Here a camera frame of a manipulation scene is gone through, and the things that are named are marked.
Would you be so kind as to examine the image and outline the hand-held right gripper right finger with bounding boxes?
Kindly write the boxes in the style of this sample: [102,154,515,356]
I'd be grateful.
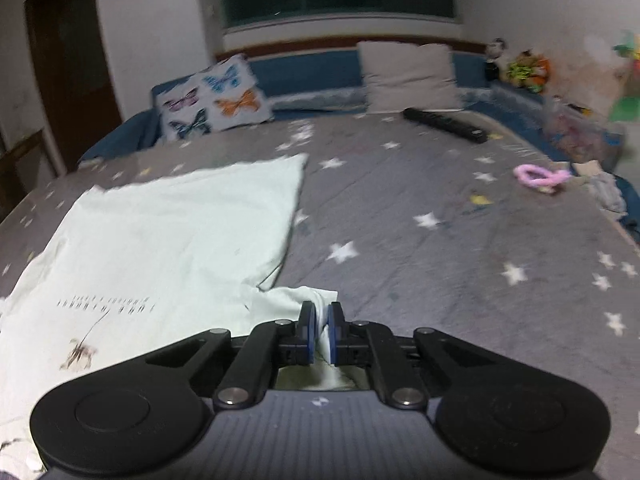
[327,302,491,408]

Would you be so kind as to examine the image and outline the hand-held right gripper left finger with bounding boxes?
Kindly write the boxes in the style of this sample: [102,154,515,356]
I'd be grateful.
[145,300,317,409]

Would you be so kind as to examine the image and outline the pale green t-shirt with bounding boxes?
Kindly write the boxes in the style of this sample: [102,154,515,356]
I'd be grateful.
[0,153,353,471]

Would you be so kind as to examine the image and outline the pile of small clothes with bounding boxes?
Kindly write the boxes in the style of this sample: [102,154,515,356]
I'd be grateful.
[570,160,631,221]

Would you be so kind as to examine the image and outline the grey star-print bed sheet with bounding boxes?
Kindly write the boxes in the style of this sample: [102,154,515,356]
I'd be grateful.
[0,109,640,480]

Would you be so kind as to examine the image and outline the black remote control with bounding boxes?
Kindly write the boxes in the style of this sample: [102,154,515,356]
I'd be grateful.
[403,107,489,145]

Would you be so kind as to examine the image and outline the butterfly print pillow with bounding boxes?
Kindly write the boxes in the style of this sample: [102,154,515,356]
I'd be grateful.
[153,53,275,144]

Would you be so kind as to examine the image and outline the blue padded bed surround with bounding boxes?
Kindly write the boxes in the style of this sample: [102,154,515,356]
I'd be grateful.
[77,46,640,246]

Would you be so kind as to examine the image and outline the beige pillow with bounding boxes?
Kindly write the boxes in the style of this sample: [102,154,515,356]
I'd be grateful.
[356,41,465,114]

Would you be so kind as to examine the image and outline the panda plush toy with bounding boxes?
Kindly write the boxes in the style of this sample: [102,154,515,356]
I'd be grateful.
[485,38,508,82]

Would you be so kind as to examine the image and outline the clear plastic storage box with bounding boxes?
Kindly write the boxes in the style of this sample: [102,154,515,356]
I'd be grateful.
[544,98,627,171]

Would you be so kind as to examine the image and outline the orange and green plush toy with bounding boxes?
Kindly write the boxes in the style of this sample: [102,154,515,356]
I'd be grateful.
[506,50,552,94]

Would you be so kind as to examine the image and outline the brown wooden door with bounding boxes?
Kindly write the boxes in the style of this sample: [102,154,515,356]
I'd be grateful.
[24,0,124,173]

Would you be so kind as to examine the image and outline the colourful pinwheel toy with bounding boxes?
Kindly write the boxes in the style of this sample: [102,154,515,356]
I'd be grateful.
[607,30,640,123]

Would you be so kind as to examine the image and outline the pink ring toy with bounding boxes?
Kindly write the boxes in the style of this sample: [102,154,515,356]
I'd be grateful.
[514,163,572,194]

